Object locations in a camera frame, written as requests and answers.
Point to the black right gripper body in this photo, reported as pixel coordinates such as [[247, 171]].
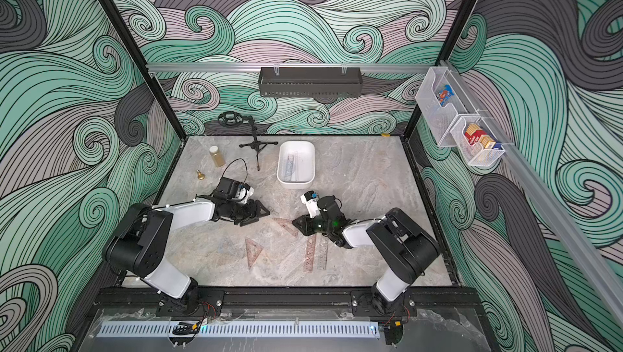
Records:
[[310, 223]]

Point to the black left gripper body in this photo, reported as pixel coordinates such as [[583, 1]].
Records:
[[242, 212]]

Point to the long clear ruler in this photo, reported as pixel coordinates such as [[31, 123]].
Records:
[[322, 255]]

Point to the long pink ruler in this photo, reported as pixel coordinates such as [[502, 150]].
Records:
[[310, 251]]

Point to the white plastic storage box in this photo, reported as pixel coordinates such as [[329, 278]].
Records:
[[307, 154]]

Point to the clear semicircle protractor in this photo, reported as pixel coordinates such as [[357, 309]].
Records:
[[289, 173]]

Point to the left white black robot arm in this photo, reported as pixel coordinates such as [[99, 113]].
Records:
[[139, 242]]

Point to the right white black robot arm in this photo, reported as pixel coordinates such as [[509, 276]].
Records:
[[407, 249]]

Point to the red box in bin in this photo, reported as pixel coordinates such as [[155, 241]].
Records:
[[477, 135]]

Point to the spice jar with white lid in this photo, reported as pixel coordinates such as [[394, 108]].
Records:
[[217, 156]]

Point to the black tripod headphone stand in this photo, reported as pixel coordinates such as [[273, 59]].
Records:
[[231, 119]]

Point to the blue red packet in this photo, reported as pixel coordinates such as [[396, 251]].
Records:
[[444, 94]]

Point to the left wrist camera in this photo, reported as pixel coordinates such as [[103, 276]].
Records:
[[232, 190]]

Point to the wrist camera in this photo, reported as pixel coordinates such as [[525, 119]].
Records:
[[232, 190], [310, 200]]

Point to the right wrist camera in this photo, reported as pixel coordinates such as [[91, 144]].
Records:
[[310, 200]]

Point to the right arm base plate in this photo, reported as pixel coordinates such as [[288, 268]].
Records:
[[372, 304]]

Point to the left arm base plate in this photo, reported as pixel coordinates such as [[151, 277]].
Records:
[[197, 303]]

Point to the white slotted cable duct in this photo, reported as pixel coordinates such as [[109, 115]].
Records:
[[248, 329]]

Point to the black front frame beam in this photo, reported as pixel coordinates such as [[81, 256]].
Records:
[[291, 297]]

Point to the clear wall bin lower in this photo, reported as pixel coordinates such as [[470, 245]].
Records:
[[476, 155]]

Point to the clear wall bin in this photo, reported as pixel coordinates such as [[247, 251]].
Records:
[[476, 155], [441, 119]]

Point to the clear wall bin upper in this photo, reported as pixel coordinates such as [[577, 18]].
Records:
[[441, 119]]

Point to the aluminium rail back wall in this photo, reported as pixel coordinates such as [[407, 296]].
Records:
[[390, 68]]

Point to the black vertical frame post right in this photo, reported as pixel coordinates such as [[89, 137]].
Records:
[[450, 45]]

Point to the black vertical frame post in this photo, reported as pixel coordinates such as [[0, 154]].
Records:
[[450, 45], [140, 62]]

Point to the black vertical frame post left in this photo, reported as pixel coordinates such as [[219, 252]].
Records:
[[140, 62]]

